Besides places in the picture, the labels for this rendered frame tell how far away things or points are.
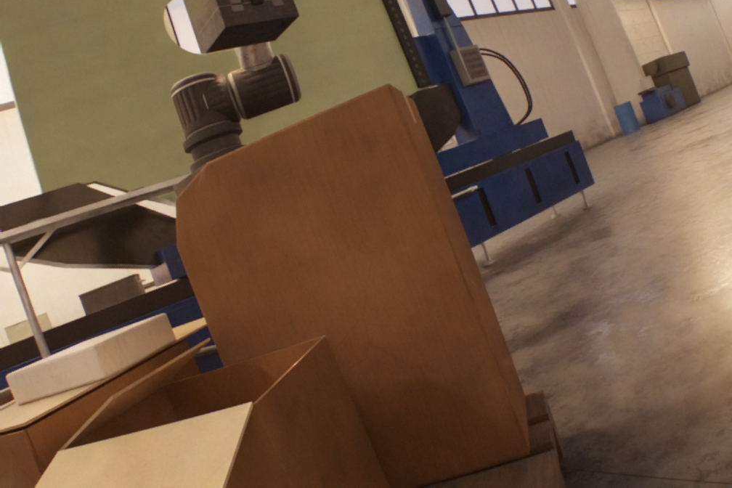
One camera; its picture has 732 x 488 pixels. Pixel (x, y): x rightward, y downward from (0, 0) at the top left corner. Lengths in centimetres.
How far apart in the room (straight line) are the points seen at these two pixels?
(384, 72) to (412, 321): 370
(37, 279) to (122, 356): 998
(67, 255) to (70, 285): 781
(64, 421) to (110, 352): 19
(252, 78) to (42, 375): 143
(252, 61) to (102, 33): 178
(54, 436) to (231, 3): 90
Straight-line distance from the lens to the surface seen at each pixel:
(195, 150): 235
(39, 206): 351
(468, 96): 501
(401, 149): 111
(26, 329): 1039
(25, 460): 111
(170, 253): 346
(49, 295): 1123
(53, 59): 387
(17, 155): 1166
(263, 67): 237
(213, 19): 134
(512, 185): 495
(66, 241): 348
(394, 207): 112
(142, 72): 392
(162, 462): 84
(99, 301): 735
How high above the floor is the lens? 69
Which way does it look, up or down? 1 degrees up
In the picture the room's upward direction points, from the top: 21 degrees counter-clockwise
